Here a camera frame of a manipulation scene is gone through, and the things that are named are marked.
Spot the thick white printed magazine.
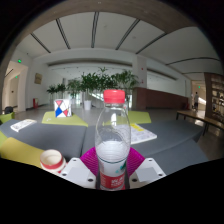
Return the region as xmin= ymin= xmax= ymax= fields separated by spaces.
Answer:
xmin=9 ymin=118 xmax=38 ymax=133

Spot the group of potted green plants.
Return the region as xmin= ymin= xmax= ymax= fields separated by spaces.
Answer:
xmin=46 ymin=67 xmax=139 ymax=111

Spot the red blue white cube box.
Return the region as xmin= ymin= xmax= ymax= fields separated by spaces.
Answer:
xmin=53 ymin=98 xmax=73 ymax=118

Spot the thin yellow and white booklet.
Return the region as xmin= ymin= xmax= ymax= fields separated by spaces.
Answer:
xmin=128 ymin=122 xmax=158 ymax=145

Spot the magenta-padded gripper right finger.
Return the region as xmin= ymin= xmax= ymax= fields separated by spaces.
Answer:
xmin=126 ymin=146 xmax=167 ymax=190

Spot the wooden shelf unit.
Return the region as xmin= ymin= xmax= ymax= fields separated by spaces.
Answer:
xmin=204 ymin=72 xmax=224 ymax=124

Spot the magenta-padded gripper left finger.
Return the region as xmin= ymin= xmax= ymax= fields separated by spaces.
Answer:
xmin=59 ymin=146 xmax=100 ymax=190

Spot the black bag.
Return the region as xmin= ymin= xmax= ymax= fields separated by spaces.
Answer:
xmin=2 ymin=105 xmax=15 ymax=115

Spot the framed wall picture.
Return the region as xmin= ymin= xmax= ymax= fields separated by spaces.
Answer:
xmin=34 ymin=72 xmax=43 ymax=85

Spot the person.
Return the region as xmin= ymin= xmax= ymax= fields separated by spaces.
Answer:
xmin=193 ymin=91 xmax=200 ymax=112

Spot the long wooden bench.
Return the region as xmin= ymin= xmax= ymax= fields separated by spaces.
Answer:
xmin=175 ymin=109 xmax=224 ymax=134

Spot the red and white mug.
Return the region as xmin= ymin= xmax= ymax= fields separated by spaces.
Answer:
xmin=39 ymin=149 xmax=68 ymax=174

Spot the clear red-capped water bottle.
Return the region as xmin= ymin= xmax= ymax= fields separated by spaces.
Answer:
xmin=94 ymin=89 xmax=132 ymax=191

